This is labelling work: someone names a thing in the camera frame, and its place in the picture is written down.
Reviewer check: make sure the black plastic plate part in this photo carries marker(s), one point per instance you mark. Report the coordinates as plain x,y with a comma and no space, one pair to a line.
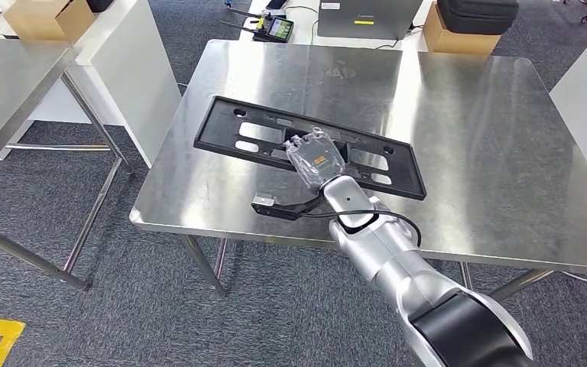
222,129

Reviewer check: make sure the black zippered carry case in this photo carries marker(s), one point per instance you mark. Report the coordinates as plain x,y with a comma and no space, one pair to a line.
476,17

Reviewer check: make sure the brown cardboard box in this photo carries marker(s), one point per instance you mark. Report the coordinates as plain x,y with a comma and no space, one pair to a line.
455,43
45,20

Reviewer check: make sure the grey closed laptop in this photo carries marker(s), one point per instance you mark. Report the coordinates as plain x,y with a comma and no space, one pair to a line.
364,20

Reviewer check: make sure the black controller with screen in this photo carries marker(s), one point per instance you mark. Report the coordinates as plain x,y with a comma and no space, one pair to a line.
278,28

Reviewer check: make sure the white desk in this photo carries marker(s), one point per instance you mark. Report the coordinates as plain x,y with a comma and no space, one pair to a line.
301,30

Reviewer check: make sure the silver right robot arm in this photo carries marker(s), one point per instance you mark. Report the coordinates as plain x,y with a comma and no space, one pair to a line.
389,253

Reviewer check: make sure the stainless steel workbench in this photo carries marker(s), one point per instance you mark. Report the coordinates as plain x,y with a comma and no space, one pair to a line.
476,152
0,81

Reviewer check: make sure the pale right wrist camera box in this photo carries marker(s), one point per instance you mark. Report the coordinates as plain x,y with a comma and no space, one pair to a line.
263,200

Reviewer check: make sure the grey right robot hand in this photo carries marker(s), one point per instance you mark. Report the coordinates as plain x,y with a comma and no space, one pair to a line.
319,159

